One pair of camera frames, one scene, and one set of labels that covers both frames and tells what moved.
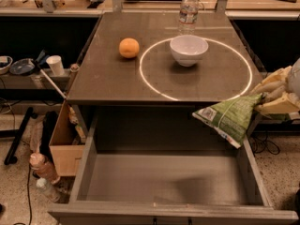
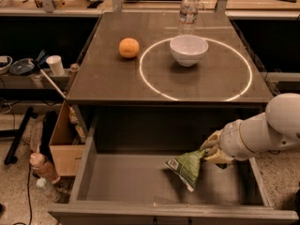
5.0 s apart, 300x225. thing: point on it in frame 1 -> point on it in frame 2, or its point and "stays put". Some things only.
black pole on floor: [10, 157] stays put
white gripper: [294, 78] -> [231, 139]
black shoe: [297, 202] stays put
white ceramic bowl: [188, 49] stays put
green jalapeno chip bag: [231, 118] -> [187, 166]
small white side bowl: [6, 61] stays put
